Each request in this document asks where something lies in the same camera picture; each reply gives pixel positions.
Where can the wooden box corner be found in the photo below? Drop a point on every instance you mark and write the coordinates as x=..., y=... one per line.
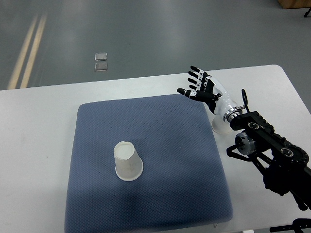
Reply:
x=294, y=4

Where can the black tripod leg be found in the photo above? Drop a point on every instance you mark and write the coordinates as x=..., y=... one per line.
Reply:
x=307, y=13

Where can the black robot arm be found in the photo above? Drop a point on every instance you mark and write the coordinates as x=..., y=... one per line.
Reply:
x=282, y=164

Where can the metal floor plate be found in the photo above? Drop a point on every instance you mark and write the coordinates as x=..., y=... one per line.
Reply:
x=101, y=66
x=101, y=56

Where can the upper metal floor plate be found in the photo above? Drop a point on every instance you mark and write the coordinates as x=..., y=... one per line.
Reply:
x=101, y=56

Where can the white paper cup on cushion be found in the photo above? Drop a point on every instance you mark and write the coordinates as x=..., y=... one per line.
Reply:
x=128, y=164

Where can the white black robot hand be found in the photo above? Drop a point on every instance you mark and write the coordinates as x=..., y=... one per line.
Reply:
x=207, y=89

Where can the lower metal floor plate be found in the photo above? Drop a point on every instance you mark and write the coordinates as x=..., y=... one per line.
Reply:
x=101, y=66

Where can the black table control panel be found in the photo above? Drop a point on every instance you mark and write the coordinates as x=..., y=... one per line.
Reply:
x=298, y=225

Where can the blue fabric cushion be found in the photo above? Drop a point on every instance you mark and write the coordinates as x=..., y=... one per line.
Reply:
x=183, y=181

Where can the white paper cup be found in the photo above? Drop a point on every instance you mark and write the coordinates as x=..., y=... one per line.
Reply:
x=128, y=164
x=219, y=126

